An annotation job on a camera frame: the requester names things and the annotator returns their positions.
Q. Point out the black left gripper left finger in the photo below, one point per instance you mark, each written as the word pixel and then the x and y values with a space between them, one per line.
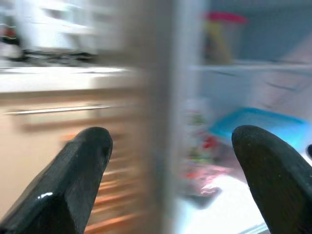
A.
pixel 61 190

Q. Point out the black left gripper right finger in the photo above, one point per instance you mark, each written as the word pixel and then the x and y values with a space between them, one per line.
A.
pixel 280 190

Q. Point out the blue lidded food container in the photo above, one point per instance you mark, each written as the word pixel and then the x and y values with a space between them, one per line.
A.
pixel 256 117

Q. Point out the wooden slatted rack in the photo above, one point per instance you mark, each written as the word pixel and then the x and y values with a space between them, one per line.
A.
pixel 117 195

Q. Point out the beige kitchen counter cabinet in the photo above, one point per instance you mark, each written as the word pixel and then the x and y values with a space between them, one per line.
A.
pixel 36 136

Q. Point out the colourful food packet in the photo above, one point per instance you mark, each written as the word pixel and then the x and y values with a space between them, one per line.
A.
pixel 207 175

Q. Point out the white green juice carton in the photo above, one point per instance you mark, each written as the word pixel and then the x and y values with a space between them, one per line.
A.
pixel 197 114

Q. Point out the stainless gas hob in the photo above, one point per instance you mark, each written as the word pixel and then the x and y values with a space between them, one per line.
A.
pixel 61 58

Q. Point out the dark green liqueur bottle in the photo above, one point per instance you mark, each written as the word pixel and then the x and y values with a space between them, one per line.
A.
pixel 9 48

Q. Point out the red lidded clear jar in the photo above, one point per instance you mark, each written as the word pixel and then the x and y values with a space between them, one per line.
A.
pixel 224 39

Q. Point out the white lidded pot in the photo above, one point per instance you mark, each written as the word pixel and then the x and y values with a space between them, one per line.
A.
pixel 65 12

